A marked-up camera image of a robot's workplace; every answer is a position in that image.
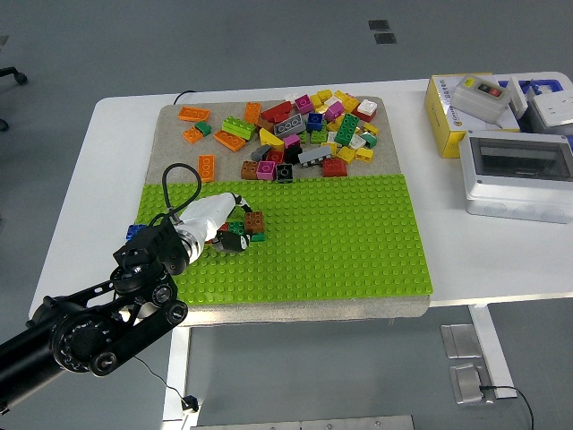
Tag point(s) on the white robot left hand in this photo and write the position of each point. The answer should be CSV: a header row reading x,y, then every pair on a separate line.
x,y
206,215

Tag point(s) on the brown square brick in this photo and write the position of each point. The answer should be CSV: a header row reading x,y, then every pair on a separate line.
x,y
249,170
255,221

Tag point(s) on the blue square brick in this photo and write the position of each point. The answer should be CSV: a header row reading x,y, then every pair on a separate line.
x,y
315,120
134,232

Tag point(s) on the magenta square brick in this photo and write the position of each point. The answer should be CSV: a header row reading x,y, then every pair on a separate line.
x,y
304,103
335,110
266,170
291,141

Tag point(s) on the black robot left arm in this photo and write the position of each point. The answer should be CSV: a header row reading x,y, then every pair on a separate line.
x,y
89,331

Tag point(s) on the green flat long brick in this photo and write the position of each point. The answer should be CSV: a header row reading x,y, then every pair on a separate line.
x,y
236,228

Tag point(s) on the orange flat long brick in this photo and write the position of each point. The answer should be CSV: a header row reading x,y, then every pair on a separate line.
x,y
229,140
206,168
194,114
253,112

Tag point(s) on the small orange brick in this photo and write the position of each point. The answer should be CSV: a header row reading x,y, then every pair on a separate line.
x,y
192,134

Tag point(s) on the dark grey small brick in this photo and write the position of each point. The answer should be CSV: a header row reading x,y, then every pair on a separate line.
x,y
260,153

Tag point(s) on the small green brick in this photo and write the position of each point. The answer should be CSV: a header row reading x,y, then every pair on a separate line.
x,y
203,129
370,140

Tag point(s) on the black square brick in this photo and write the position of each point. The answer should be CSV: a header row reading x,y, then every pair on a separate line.
x,y
284,173

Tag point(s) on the red square brick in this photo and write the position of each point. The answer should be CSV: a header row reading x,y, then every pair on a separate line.
x,y
275,157
334,168

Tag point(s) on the lime green long brick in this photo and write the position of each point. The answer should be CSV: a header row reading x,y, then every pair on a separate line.
x,y
239,126

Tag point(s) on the yellow curved brick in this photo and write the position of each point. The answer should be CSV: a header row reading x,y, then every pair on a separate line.
x,y
271,138

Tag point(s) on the grey brick with holes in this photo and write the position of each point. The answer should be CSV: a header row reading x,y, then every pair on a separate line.
x,y
290,125

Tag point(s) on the grey long narrow brick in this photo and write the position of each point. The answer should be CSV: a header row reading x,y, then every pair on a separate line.
x,y
315,156

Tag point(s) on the small yellow brick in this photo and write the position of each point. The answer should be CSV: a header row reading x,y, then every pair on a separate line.
x,y
316,101
331,147

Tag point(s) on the dark green long brick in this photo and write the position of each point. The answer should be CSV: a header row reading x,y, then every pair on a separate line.
x,y
347,129

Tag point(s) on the red brick with white top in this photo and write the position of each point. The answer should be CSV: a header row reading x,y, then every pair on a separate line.
x,y
366,107

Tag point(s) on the grey-brown mat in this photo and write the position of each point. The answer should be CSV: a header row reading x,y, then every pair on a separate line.
x,y
179,152

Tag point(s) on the lime green studded baseplate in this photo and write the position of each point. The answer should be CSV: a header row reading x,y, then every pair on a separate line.
x,y
313,246

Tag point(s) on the white table leg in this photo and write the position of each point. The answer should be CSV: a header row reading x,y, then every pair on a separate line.
x,y
177,372
490,349

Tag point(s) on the black and blue plug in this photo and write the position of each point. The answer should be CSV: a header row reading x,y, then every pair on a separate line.
x,y
190,403

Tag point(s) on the long grey metal plate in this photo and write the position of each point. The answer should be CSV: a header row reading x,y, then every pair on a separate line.
x,y
304,423

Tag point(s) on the black office chair base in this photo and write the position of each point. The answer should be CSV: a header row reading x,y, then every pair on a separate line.
x,y
18,77

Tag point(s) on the dark floor cover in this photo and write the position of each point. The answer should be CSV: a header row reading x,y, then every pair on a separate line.
x,y
385,38
379,24

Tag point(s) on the yellow cardboard box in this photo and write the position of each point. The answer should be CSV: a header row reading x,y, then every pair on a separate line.
x,y
441,116

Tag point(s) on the silver floor plate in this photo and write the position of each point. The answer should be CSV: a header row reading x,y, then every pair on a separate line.
x,y
467,383
461,340

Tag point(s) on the grey push-button switch box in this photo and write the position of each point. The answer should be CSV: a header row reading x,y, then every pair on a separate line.
x,y
470,103

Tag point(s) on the white enclosure with clear lid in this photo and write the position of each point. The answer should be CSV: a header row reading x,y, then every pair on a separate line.
x,y
506,197

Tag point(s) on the white switch panel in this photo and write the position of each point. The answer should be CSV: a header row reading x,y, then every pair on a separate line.
x,y
519,98

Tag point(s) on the white wall socket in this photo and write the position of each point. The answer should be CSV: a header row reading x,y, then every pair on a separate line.
x,y
555,112

